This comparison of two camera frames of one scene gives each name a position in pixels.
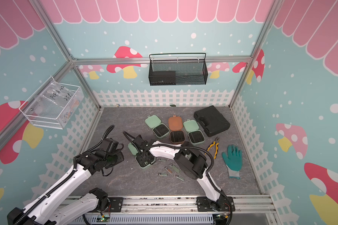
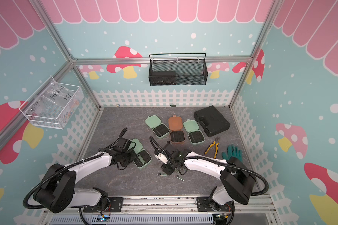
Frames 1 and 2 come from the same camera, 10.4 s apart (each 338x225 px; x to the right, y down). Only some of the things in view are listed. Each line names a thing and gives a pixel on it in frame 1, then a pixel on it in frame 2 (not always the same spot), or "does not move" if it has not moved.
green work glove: x=233 y=161 does not move
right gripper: x=140 y=161 to x=164 y=168
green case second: x=159 y=129 does not move
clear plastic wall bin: x=54 y=105 does not move
